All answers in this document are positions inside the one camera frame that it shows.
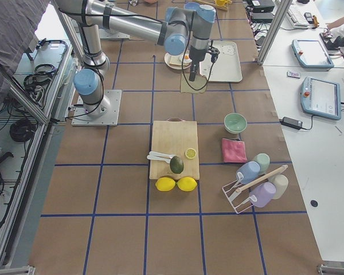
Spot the black power adapter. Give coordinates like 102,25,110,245
279,116,303,130

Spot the black cable bundle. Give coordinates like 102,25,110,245
9,117,35,143

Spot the purple mug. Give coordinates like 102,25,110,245
249,182,276,207

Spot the white plastic spoon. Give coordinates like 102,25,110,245
148,151,175,159

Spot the left yellow lemon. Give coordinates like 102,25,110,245
155,177,176,192

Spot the near teach pendant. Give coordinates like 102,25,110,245
300,77,341,120

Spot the lemon slice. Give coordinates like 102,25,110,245
185,148,197,160

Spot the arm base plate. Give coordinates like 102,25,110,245
99,29,130,40
72,89,122,127

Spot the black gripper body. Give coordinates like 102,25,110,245
189,37,220,64

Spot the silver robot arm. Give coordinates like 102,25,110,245
56,1,219,119

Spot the far teach pendant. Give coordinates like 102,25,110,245
291,40,334,70

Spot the bread slice on plate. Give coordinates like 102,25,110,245
169,56,191,67

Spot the white wire cup rack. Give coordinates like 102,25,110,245
221,179,253,214

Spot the cream round plate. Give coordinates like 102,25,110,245
164,52,192,70

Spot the cream bear tray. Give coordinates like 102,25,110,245
209,41,243,83

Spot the yellow lemon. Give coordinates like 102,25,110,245
177,176,197,192
155,177,176,192

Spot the blue mug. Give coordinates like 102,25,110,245
236,161,260,184

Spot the green bowl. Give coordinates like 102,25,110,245
224,113,247,134

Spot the wooden rack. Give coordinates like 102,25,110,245
195,0,232,11

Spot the bread slice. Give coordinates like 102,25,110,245
169,56,191,67
180,73,208,94

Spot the green mug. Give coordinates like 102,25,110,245
252,153,270,175

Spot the green avocado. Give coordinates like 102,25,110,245
169,156,184,174

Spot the yellow cup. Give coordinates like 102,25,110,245
215,0,226,7

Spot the right yellow lemon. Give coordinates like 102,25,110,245
177,176,197,192

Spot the teach pendant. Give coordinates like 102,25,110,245
300,77,341,120
291,40,334,70

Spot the wooden cutting board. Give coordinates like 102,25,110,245
149,120,200,180

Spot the beige mug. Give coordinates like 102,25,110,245
268,174,288,199

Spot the pink cloth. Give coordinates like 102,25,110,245
222,138,247,163

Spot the fried egg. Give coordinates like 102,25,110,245
178,54,191,64

